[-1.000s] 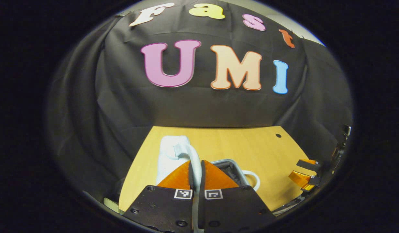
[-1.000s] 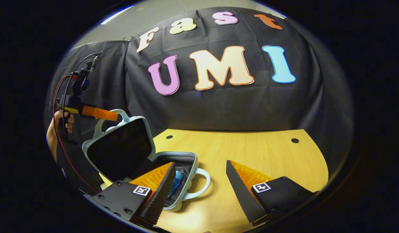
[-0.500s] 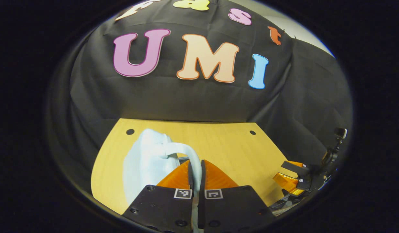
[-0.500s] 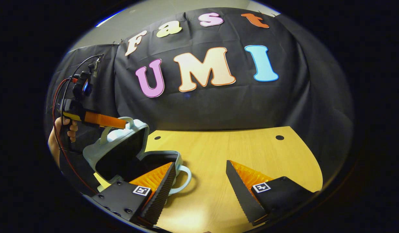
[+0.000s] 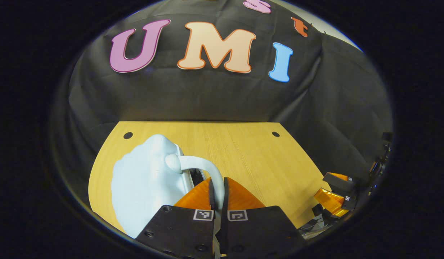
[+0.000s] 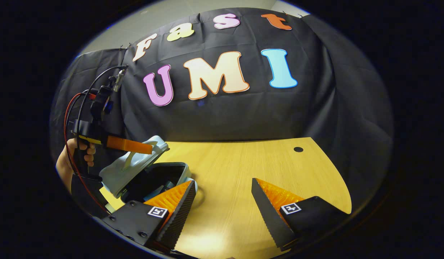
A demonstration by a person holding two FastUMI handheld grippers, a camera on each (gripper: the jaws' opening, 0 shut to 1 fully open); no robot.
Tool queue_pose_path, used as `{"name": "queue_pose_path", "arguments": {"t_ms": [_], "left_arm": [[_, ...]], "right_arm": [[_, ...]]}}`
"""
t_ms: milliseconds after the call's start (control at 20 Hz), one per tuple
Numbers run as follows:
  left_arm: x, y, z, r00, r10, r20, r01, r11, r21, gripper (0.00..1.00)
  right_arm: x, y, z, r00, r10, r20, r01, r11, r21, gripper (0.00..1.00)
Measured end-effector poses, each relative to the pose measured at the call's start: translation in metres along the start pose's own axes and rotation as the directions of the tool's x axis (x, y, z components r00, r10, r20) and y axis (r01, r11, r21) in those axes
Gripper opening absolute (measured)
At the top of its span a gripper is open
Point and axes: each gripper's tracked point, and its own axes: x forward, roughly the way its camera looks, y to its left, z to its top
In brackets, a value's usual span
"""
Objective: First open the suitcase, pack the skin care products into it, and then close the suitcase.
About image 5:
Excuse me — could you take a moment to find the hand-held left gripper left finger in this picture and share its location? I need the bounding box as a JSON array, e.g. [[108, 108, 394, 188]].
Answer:
[[135, 177, 216, 259]]

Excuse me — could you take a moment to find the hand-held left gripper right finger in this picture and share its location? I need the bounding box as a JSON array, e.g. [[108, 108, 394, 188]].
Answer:
[[218, 177, 305, 259]]

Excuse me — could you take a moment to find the light blue suitcase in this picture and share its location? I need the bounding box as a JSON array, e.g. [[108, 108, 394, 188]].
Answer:
[[111, 134, 226, 238]]

